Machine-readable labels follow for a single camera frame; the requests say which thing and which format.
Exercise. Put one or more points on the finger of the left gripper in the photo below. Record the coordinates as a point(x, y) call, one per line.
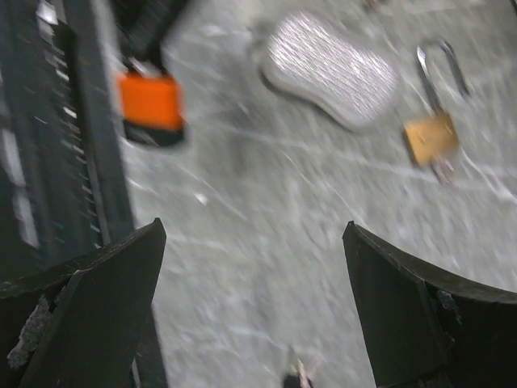
point(142, 25)

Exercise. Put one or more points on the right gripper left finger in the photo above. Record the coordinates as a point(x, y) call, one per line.
point(79, 323)

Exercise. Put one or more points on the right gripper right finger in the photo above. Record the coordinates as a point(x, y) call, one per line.
point(424, 326)

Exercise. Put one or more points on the orange black padlock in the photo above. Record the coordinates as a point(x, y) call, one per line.
point(151, 105)

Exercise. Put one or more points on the large brass padlock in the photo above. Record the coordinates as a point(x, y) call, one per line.
point(432, 140)

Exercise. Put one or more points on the silver glitter sponge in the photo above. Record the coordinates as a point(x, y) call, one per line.
point(307, 55)

